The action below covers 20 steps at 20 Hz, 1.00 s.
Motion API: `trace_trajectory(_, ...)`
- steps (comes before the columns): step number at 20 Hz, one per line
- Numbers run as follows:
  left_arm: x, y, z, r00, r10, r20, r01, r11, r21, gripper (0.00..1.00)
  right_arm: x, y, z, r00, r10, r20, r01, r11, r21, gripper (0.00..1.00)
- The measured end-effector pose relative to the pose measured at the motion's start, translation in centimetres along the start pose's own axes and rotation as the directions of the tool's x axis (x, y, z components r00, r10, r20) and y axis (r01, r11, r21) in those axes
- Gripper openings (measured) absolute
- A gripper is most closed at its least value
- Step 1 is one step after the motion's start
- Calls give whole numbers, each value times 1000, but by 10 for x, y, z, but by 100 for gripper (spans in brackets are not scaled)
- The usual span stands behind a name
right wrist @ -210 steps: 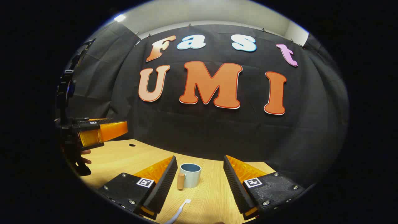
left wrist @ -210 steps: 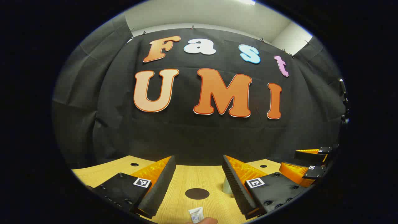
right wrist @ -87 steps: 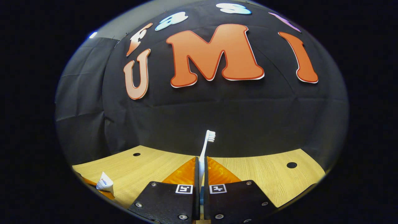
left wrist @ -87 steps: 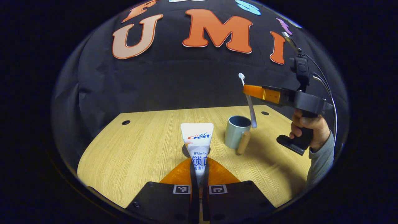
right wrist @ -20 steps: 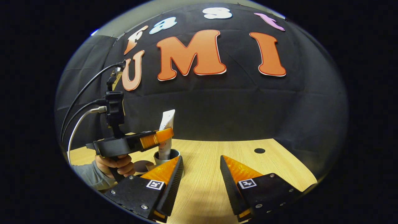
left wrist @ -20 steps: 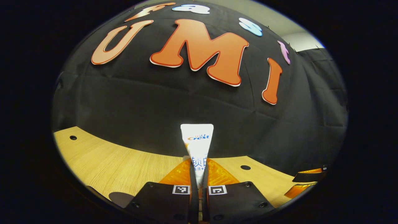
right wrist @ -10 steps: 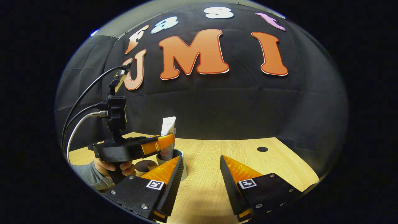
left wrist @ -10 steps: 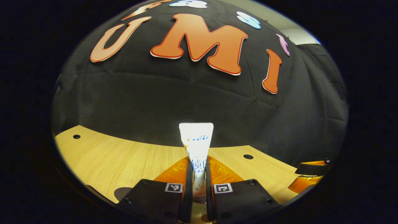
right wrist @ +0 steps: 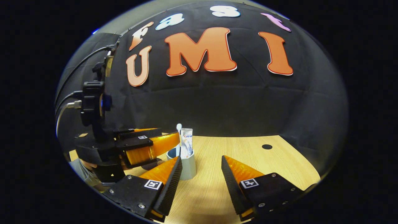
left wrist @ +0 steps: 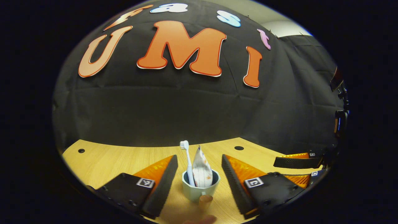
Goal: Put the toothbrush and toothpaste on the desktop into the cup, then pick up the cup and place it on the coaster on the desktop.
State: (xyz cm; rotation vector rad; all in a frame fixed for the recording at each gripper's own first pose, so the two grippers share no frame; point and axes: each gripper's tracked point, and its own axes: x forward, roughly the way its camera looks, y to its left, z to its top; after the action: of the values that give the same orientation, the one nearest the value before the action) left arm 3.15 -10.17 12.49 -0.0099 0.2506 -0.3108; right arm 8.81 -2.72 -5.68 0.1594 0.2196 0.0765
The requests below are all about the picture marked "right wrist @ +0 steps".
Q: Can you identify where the white toothpaste tube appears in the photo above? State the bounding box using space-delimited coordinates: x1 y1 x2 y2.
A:
180 128 194 159

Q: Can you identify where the pale blue cup wooden handle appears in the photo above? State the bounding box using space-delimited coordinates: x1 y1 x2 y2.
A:
166 148 197 181

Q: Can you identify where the white cable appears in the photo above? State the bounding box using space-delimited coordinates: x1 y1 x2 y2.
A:
56 100 83 137

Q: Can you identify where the black backdrop cloth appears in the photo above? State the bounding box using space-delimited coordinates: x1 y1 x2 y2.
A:
55 2 349 175

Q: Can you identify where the white toothbrush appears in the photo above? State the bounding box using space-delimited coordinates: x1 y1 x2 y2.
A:
175 123 183 157

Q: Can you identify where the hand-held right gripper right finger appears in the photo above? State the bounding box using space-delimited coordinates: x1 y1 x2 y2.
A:
221 156 312 222

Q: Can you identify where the black cable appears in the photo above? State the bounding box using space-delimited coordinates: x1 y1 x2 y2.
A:
55 45 116 105

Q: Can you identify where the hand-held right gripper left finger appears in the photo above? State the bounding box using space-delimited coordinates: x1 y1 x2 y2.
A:
104 156 183 222

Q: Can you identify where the dark round coaster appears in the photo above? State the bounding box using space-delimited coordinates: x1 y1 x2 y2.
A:
141 158 168 171

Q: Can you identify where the wooden desktop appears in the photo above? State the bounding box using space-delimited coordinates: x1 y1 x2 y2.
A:
69 134 321 224

